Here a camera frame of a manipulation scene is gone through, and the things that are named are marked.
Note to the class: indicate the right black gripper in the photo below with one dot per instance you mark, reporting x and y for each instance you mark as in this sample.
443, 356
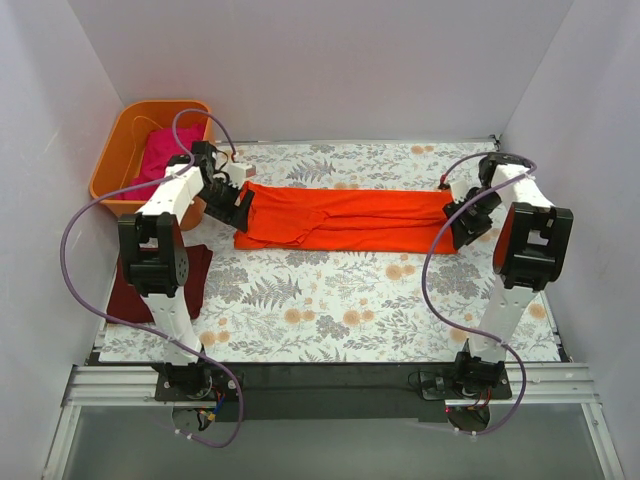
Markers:
470, 221

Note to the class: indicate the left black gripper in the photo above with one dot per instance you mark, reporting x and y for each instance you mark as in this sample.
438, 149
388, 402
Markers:
228, 206

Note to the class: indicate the orange t shirt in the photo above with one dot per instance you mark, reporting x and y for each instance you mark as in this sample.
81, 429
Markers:
343, 220

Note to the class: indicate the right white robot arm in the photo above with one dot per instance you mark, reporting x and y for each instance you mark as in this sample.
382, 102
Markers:
529, 254

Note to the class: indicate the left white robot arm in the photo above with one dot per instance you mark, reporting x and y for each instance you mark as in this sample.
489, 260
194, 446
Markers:
155, 261

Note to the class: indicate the pink t shirt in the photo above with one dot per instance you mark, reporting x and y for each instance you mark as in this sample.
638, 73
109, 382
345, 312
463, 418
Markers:
160, 148

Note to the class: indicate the floral table mat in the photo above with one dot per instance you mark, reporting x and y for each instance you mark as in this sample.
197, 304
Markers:
289, 306

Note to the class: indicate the orange plastic basket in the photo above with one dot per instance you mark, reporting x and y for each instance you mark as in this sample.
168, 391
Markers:
122, 156

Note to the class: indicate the folded dark red t shirt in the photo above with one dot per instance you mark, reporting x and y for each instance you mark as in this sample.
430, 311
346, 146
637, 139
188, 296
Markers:
126, 304

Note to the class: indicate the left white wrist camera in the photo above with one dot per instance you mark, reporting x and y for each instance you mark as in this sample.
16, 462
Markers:
239, 172

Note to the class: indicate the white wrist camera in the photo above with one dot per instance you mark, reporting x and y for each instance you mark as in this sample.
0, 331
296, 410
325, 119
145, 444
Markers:
239, 172
458, 189

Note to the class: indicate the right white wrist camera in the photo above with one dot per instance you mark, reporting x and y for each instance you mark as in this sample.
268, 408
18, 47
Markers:
458, 189

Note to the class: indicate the aluminium frame rail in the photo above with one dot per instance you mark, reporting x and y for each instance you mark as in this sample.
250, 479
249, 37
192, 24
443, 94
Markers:
139, 385

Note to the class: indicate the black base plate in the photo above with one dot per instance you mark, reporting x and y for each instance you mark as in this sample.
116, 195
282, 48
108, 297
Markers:
327, 391

